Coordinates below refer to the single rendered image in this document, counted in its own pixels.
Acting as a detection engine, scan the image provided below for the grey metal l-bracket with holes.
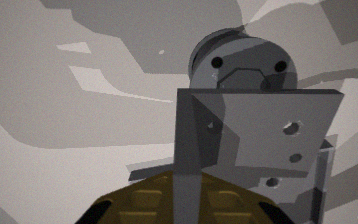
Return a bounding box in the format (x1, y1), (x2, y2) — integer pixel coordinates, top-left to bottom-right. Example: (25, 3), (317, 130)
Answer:
(173, 88), (345, 224)

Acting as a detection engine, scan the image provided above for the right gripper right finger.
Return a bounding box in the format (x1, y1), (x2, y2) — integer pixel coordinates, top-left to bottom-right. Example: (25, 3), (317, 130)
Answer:
(198, 171), (278, 224)

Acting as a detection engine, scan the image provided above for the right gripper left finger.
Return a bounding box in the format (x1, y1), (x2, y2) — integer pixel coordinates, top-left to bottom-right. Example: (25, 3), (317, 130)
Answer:
(91, 171), (174, 224)

